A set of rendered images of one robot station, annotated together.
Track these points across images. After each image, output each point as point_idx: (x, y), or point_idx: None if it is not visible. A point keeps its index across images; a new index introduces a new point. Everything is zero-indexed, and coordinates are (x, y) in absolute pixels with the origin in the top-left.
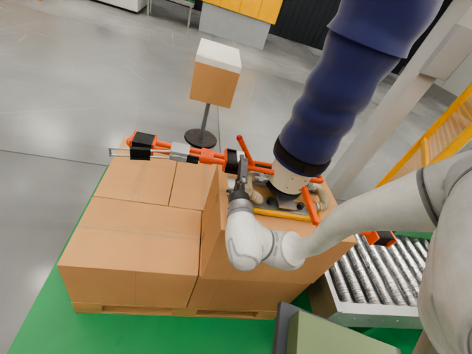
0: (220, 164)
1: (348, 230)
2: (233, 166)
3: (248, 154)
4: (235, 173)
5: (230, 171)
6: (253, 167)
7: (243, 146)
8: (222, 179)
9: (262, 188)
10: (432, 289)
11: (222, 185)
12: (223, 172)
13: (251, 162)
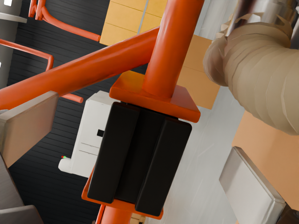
0: (118, 214)
1: None
2: (109, 167)
3: (83, 60)
4: (173, 157)
5: (147, 187)
6: (160, 32)
7: (29, 91)
8: (272, 177)
9: None
10: None
11: (291, 199)
12: (256, 152)
13: (139, 48)
